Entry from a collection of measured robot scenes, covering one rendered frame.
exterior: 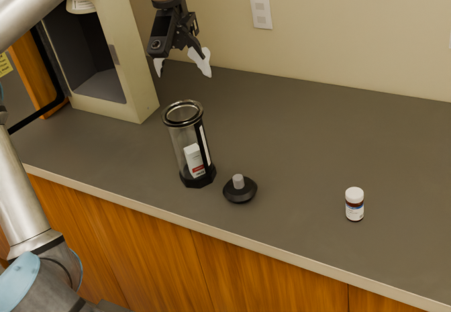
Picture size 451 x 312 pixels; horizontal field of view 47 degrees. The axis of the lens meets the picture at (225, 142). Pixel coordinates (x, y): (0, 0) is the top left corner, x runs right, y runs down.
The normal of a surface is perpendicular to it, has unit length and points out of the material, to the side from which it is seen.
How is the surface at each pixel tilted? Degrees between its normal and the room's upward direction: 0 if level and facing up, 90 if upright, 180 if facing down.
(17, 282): 41
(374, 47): 90
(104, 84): 0
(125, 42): 90
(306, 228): 1
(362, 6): 90
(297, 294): 90
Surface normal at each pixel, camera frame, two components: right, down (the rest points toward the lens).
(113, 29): 0.85, 0.20
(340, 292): -0.50, 0.59
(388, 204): -0.16, -0.78
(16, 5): 0.18, 0.09
